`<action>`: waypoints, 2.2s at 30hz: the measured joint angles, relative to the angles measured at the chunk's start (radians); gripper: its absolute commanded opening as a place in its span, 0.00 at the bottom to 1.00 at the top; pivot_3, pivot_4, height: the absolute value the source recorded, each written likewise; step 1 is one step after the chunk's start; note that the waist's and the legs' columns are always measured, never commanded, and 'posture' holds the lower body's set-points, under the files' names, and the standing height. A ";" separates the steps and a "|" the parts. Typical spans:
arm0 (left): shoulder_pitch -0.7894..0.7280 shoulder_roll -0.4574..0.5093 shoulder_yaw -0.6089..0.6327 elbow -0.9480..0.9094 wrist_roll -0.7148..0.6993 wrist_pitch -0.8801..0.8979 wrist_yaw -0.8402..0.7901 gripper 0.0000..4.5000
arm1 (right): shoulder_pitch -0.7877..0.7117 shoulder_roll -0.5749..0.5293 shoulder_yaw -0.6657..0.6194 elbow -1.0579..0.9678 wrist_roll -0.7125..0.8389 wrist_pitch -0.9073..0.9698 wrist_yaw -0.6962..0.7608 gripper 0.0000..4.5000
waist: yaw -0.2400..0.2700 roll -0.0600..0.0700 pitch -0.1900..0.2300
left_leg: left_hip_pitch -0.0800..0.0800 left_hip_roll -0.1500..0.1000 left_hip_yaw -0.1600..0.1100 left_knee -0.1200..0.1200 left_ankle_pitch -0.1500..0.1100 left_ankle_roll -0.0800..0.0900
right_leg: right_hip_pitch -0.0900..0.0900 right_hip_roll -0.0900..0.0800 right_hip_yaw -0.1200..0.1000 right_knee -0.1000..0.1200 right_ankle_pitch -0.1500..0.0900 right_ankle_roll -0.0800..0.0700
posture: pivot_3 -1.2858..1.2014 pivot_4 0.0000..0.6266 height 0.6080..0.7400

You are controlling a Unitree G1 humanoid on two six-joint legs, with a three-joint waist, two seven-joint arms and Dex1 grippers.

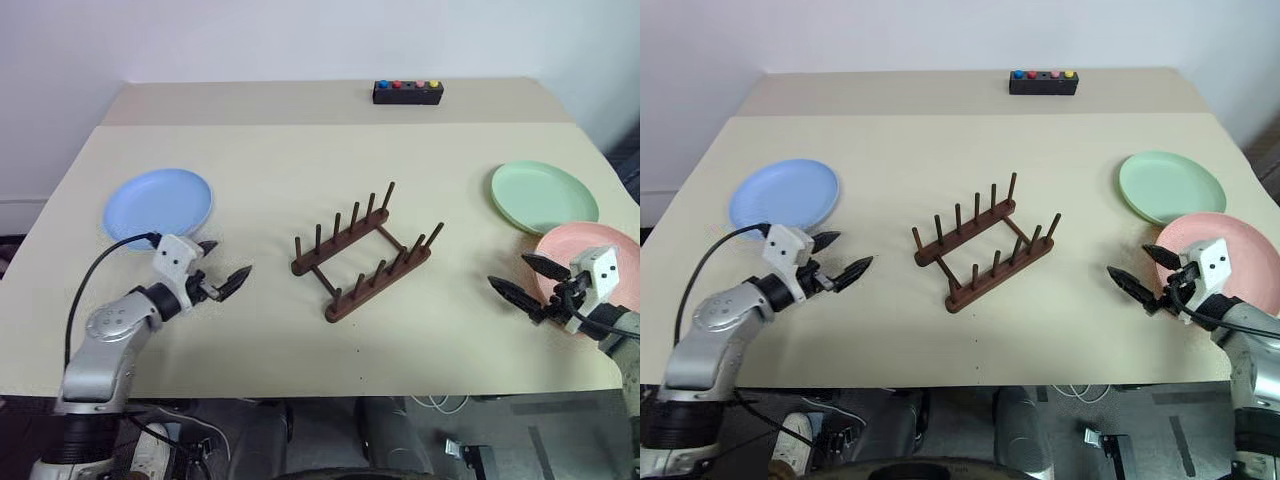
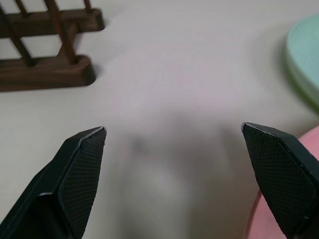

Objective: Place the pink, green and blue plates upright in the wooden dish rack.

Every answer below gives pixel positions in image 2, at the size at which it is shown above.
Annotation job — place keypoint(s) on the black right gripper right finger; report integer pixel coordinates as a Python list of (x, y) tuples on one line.
[(281, 174)]

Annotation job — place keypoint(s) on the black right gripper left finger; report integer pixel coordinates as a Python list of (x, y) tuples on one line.
[(79, 179)]

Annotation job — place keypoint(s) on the wooden dish rack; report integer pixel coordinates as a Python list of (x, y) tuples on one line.
[(49, 74)]

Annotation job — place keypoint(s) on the red plate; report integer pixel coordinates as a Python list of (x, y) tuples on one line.
[(264, 224)]

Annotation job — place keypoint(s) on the green plate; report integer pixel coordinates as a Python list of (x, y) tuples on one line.
[(306, 49)]

